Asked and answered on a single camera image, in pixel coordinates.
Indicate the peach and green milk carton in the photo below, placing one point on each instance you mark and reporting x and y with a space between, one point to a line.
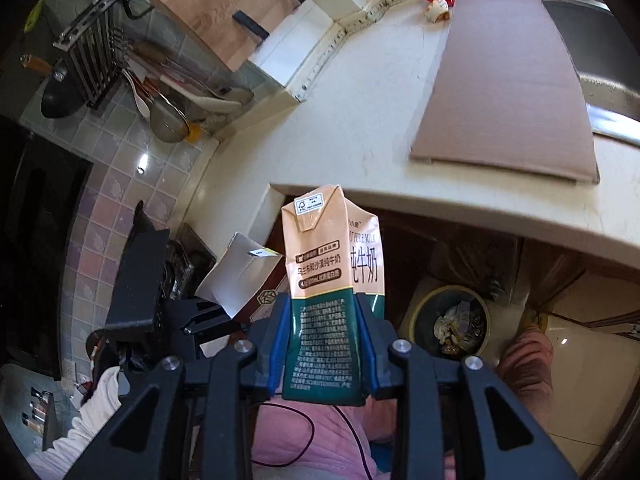
320 285

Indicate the person's left forearm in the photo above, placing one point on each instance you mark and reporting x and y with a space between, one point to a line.
95 410

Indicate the metal wall rack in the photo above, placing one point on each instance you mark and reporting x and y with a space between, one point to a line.
95 60

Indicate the person's leg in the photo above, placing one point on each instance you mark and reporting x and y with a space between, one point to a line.
300 435
525 367

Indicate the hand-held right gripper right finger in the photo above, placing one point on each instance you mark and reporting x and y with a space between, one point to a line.
367 355

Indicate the green plastic item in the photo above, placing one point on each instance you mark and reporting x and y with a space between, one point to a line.
35 12

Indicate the round blue waste bin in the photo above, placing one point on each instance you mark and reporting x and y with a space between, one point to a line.
422 310

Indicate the crumpled white and orange cup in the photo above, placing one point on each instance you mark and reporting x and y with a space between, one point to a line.
436 10

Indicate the yellow slipper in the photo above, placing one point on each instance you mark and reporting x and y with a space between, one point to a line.
530 317

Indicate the white and brown cardboard box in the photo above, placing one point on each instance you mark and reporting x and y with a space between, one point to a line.
240 270

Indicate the black wok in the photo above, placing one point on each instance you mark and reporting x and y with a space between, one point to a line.
57 97

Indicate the white spoon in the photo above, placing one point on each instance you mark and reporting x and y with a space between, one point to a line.
140 95

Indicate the metal mesh strainer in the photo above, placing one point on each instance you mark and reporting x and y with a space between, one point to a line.
167 120

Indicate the steel kitchen sink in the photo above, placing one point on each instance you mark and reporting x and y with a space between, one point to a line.
600 60

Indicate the wooden cutting board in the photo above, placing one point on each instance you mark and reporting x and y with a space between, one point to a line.
215 10

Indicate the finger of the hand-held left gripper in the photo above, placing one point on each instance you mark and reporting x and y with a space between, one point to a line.
215 327
185 308

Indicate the black board holder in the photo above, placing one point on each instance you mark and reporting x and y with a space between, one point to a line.
250 22

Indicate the flat brown cardboard sheet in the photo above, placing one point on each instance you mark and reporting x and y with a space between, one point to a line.
500 85

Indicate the heap of packaging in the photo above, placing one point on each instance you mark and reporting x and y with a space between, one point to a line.
457 327

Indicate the condiment shelf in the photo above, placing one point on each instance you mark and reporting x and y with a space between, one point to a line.
37 410

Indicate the person's right leg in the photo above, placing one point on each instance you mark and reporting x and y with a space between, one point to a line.
525 367

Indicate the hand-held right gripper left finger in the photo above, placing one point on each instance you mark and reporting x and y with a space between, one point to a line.
282 355

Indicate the person's left leg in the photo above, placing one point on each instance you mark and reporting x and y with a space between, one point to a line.
300 435

